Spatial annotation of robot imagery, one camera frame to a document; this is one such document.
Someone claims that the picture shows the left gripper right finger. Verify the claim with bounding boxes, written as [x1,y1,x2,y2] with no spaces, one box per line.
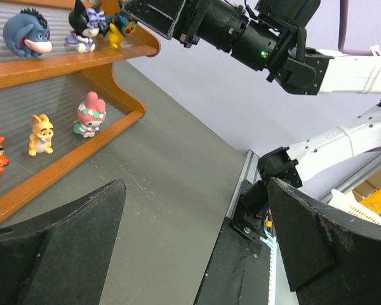
[267,179,381,304]

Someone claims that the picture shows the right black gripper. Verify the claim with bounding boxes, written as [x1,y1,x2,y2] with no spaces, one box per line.
[121,0,214,48]

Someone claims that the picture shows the grey slotted cable duct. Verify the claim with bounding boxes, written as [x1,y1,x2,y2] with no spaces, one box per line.
[265,232,277,305]

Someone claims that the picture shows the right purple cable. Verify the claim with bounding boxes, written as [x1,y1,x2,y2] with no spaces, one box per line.
[338,0,381,57]

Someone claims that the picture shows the blue small toy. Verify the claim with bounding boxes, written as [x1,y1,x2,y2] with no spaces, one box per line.
[3,8,53,59]

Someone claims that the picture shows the black purple small toy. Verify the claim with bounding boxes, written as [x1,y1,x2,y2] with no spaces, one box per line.
[65,0,107,53]

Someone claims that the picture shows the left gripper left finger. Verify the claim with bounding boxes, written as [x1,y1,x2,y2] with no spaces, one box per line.
[0,180,126,304]

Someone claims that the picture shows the pink rabbit toy figure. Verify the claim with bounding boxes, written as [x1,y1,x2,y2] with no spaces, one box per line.
[72,91,107,138]

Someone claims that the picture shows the black spiky toy figure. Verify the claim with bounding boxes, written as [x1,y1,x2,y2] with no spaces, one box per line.
[103,12,138,49]

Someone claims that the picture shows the cardboard boxes outside cell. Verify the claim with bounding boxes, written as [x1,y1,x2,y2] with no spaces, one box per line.
[330,165,381,228]

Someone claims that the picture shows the tan rabbit toy figure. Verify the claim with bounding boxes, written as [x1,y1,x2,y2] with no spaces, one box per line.
[28,114,54,157]

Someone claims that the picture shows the orange wooden shelf rack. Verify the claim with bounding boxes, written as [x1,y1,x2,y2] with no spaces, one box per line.
[0,1,160,223]

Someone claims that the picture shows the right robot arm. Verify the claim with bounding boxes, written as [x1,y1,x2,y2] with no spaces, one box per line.
[120,1,381,234]

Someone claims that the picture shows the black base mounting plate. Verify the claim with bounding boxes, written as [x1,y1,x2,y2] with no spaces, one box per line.
[194,217,271,305]

